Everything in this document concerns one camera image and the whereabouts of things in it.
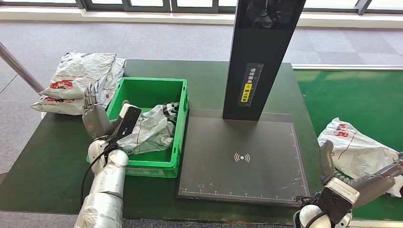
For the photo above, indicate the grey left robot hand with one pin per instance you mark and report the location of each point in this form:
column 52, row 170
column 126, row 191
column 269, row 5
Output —
column 94, row 121

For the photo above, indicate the yellow label sticker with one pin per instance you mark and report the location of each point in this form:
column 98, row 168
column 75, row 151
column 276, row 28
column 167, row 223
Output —
column 246, row 93

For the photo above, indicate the grey parcel bag red logo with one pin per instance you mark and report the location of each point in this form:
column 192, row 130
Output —
column 78, row 75
column 63, row 107
column 359, row 151

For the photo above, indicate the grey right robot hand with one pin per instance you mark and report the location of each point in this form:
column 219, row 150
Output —
column 371, row 187

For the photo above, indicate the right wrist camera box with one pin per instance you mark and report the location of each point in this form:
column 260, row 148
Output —
column 338, row 198

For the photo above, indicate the black inbound scanner machine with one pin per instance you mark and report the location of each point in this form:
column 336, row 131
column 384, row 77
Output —
column 242, row 141

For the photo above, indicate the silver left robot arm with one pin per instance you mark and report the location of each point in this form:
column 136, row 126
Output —
column 104, row 188

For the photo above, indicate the metal pole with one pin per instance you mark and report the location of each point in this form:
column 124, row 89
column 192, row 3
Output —
column 19, row 69

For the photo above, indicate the green plastic crate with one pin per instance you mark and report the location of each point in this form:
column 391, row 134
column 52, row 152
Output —
column 151, row 88

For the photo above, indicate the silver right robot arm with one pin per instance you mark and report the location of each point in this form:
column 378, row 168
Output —
column 310, row 217

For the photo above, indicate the metal conveyor side rail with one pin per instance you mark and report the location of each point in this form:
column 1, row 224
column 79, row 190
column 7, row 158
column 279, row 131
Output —
column 346, row 67

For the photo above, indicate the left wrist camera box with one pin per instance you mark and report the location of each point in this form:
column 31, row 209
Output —
column 129, row 121

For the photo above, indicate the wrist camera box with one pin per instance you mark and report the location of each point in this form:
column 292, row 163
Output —
column 338, row 198
column 129, row 121

